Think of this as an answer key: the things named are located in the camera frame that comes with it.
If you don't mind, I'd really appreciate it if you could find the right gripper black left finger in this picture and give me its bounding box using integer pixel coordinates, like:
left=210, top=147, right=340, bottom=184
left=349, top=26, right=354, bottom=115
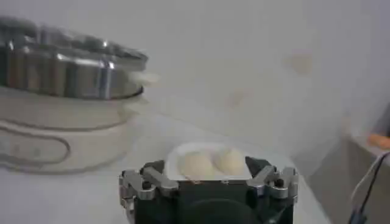
left=118, top=159, right=180, bottom=211

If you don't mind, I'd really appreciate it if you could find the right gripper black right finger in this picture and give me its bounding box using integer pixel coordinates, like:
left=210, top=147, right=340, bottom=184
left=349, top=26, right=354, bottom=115
left=245, top=155, right=300, bottom=205

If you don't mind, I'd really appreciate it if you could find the white steamed bun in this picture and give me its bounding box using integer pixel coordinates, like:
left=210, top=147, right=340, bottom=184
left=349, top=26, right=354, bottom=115
left=182, top=151, right=216, bottom=180
left=213, top=147, right=248, bottom=177

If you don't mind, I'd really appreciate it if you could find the round glass lid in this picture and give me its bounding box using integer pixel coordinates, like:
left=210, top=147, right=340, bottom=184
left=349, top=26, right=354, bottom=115
left=0, top=15, right=149, bottom=72

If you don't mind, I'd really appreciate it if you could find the white round plate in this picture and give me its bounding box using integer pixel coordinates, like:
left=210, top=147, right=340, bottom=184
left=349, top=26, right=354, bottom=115
left=164, top=141, right=254, bottom=181

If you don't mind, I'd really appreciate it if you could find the steel steamer with white base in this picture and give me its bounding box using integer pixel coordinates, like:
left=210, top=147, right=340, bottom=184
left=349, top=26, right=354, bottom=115
left=0, top=45, right=160, bottom=176

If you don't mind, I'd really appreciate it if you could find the small orange object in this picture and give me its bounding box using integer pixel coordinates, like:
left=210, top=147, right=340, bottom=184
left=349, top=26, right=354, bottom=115
left=367, top=132, right=390, bottom=150

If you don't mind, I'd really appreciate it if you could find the white thin cable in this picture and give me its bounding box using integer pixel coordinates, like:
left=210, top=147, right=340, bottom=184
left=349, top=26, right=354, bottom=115
left=350, top=152, right=388, bottom=211

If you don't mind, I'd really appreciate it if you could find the black hanging power cable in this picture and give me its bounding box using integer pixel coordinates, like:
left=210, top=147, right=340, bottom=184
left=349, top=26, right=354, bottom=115
left=349, top=151, right=390, bottom=224

